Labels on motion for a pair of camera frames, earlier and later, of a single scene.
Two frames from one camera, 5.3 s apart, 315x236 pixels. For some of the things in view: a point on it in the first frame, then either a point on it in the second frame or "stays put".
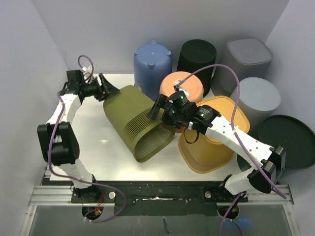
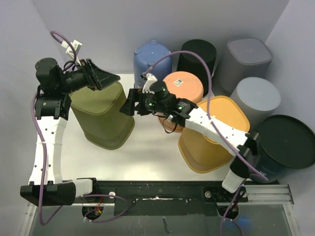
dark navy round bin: (296, 137) stays put
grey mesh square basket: (249, 57) stays put
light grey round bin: (258, 99) stays put
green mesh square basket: (126, 109) to (105, 125)
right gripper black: (162, 108) to (137, 101)
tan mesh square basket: (200, 153) stays put
